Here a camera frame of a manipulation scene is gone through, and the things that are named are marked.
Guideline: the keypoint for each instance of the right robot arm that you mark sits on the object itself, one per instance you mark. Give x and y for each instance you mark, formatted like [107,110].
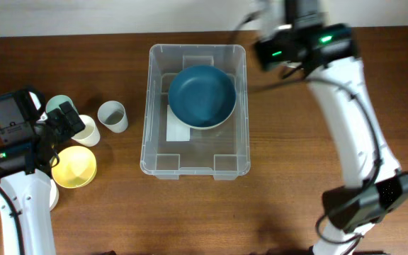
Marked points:
[374,182]

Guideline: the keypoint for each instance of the white small bowl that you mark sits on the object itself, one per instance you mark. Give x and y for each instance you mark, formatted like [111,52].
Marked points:
[54,195]

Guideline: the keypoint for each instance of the yellow small bowl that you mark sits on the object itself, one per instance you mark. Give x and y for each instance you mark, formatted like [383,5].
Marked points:
[77,167]

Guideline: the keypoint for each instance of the grey white cup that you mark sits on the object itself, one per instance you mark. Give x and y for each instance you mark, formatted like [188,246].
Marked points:
[112,114]

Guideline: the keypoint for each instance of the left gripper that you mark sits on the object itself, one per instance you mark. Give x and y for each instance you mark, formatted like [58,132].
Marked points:
[57,117]

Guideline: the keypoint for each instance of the clear plastic storage bin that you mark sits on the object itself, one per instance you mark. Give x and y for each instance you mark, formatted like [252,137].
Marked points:
[222,152]

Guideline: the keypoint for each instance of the dark blue bowl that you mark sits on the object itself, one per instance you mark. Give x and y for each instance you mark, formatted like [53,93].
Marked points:
[202,95]

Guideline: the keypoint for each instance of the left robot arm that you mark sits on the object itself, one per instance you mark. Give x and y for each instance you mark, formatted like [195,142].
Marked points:
[25,174]

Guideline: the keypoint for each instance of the mint green cup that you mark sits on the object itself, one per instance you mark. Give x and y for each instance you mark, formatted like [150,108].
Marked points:
[55,102]

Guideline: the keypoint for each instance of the beige bowl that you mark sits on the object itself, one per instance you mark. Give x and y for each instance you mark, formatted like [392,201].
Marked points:
[206,127]

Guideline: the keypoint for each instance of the cream cup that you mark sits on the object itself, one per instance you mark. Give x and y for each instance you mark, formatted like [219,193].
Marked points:
[90,136]

